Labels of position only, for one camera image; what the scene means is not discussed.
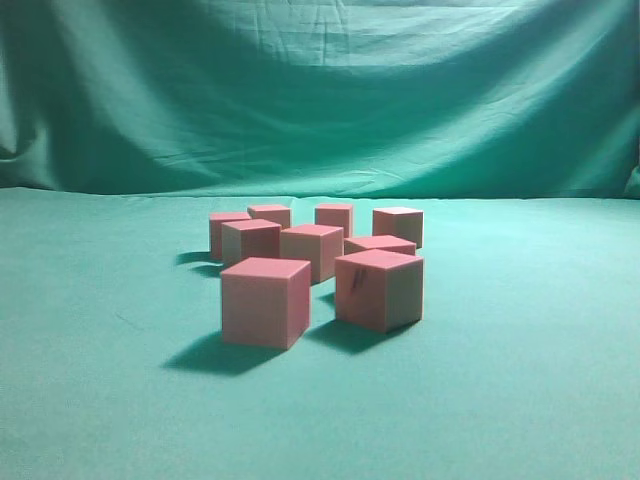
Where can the pink cube placed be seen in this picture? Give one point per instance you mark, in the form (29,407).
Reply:
(338,215)
(276,213)
(215,227)
(319,244)
(401,222)

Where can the green cloth backdrop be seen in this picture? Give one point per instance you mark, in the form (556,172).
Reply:
(512,125)

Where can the pink cube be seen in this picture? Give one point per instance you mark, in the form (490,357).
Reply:
(379,290)
(249,238)
(265,302)
(381,242)

